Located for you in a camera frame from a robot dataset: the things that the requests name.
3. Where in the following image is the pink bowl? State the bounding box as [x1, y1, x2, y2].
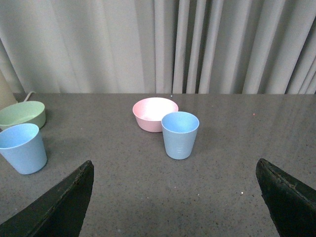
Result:
[132, 97, 179, 133]

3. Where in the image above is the grey curtain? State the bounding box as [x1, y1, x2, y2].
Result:
[0, 0, 316, 94]

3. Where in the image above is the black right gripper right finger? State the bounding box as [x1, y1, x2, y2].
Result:
[256, 158, 316, 237]

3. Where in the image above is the green bowl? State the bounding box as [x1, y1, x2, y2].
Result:
[0, 101, 46, 130]

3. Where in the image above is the white power cable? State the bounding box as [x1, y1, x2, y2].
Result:
[22, 91, 36, 102]

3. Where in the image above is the cream toaster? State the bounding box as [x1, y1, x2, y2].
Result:
[0, 71, 17, 110]

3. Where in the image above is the blue cup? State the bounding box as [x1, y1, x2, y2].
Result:
[161, 112, 199, 160]
[0, 123, 47, 175]

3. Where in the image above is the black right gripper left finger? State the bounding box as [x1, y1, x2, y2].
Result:
[0, 160, 94, 237]

